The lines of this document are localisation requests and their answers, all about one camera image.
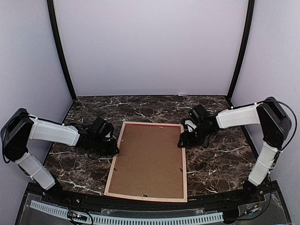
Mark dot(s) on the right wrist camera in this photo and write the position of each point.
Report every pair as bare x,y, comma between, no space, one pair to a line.
188,125

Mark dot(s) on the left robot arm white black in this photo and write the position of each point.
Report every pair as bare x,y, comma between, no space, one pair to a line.
22,127

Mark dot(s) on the brown cardboard backing board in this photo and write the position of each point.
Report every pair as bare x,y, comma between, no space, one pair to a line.
147,159

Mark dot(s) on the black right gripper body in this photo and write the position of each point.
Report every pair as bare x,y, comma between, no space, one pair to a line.
197,138

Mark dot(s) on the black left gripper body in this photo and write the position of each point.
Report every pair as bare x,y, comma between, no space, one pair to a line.
102,148

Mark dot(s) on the left black corner post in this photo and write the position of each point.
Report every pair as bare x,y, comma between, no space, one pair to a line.
59,49

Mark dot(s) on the right black corner post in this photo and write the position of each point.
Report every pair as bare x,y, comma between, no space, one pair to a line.
242,50

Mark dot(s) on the black corner post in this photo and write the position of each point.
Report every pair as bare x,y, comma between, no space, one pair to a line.
59,49
242,50

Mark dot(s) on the red wooden picture frame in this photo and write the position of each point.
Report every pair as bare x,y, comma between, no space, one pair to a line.
107,182

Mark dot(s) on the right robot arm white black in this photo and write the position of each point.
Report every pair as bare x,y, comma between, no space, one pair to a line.
269,114

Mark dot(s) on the white slotted cable duct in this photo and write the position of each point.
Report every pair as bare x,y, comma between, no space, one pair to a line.
81,218

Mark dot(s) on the black front table rail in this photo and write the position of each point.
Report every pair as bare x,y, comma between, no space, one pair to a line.
221,201

